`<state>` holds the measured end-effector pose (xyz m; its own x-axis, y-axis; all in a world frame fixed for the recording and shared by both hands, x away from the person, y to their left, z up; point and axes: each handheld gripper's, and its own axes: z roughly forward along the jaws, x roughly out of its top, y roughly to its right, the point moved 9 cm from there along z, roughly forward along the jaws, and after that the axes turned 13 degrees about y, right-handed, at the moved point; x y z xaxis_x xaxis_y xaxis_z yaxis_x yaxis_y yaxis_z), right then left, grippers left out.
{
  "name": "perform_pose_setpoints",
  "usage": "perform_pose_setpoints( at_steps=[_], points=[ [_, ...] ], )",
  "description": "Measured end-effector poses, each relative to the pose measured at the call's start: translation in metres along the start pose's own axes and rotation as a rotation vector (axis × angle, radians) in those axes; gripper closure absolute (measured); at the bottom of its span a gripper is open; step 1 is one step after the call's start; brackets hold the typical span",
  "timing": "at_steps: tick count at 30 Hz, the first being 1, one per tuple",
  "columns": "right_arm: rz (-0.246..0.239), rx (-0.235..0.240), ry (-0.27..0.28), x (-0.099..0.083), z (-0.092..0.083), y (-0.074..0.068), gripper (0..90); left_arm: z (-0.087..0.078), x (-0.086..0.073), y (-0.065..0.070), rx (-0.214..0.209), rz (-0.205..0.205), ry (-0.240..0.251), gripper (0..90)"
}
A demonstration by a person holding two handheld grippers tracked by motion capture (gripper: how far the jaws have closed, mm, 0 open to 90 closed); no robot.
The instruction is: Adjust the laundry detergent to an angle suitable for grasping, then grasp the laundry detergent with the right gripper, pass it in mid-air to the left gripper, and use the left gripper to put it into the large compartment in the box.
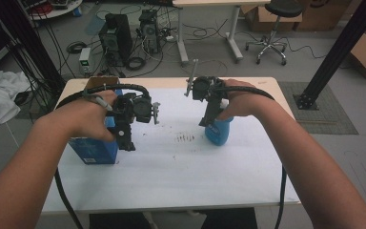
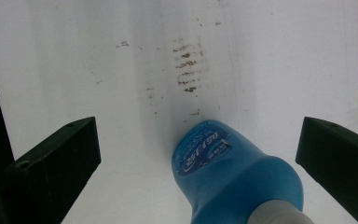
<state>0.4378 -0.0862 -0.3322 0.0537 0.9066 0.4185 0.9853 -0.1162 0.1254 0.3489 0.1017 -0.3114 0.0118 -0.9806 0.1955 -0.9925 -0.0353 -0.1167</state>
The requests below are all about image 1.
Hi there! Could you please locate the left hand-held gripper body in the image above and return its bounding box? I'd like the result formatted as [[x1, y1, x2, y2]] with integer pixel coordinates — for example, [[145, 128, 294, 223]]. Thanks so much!
[[113, 94, 161, 128]]

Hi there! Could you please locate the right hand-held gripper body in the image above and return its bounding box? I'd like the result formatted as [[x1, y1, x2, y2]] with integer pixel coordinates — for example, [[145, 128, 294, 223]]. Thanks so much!
[[184, 58, 228, 100]]

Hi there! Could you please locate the tall blue cardboard box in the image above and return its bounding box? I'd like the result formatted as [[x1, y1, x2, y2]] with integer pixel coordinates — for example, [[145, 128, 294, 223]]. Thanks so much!
[[68, 75, 123, 165]]

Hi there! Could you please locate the person's right hand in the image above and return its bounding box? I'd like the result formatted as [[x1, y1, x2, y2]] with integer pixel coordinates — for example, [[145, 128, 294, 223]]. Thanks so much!
[[217, 78, 268, 121]]

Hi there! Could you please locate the person's left hand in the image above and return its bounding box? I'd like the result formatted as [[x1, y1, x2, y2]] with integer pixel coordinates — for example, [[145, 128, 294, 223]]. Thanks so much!
[[56, 90, 118, 142]]

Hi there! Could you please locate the white table mat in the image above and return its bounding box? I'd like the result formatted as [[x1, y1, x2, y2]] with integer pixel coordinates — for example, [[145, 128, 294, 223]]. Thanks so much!
[[42, 86, 300, 214]]

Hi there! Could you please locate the white bench power supply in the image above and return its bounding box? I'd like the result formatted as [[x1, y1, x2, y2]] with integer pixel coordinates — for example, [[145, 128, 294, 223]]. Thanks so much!
[[78, 47, 92, 75]]

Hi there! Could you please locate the large black computer tower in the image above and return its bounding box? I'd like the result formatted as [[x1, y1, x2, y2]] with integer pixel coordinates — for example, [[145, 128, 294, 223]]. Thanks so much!
[[98, 12, 133, 67]]

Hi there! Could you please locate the small black computer tower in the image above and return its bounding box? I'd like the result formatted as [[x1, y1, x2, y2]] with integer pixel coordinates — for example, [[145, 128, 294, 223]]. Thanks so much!
[[138, 9, 161, 54]]

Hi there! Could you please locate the white-legged wooden desk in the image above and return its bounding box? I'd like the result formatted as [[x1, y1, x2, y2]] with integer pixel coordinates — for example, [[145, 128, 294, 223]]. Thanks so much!
[[172, 0, 272, 66]]

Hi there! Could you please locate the low brown cardboard box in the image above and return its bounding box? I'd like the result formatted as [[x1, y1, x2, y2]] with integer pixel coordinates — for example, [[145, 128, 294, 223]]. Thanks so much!
[[241, 4, 303, 32]]

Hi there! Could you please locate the black stool with chrome base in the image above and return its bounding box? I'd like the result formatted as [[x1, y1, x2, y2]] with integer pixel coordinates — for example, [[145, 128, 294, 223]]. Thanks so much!
[[245, 0, 304, 66]]

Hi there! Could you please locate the grey floor mat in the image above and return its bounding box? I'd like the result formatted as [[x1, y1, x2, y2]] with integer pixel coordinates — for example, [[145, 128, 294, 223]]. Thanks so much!
[[277, 80, 359, 135]]

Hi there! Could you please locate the round white table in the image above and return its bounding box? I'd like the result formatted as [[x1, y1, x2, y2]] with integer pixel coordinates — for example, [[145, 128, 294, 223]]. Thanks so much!
[[28, 0, 84, 21]]

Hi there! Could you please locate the white crumpled cloth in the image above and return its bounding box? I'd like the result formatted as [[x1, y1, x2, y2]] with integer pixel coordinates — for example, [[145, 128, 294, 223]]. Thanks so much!
[[0, 70, 31, 128]]

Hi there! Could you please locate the left gripper black corrugated cable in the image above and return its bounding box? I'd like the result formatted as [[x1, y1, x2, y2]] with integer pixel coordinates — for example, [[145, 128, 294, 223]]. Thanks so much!
[[54, 83, 151, 229]]

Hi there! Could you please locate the gripper black corrugated cable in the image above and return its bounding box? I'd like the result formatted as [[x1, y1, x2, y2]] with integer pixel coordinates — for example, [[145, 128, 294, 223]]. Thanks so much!
[[220, 85, 288, 229], [54, 83, 151, 229]]

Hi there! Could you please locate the grey cable plug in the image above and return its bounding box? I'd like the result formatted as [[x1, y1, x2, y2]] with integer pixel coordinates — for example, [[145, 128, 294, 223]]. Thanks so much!
[[90, 94, 113, 113]]

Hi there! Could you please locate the right gripper black corrugated cable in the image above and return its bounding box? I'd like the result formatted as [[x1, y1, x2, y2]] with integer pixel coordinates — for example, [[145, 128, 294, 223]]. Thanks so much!
[[220, 85, 288, 229]]

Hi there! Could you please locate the black coiled cable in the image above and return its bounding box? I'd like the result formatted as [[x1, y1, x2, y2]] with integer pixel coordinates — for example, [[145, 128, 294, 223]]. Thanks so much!
[[66, 40, 88, 54], [125, 56, 147, 72]]

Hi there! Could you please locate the black post with cables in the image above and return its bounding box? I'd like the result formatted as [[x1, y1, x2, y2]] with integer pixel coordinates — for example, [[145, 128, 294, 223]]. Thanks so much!
[[0, 0, 66, 94]]

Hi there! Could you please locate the black aluminium frame post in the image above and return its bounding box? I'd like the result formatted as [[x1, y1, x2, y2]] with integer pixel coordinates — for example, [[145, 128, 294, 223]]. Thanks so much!
[[294, 0, 366, 111]]

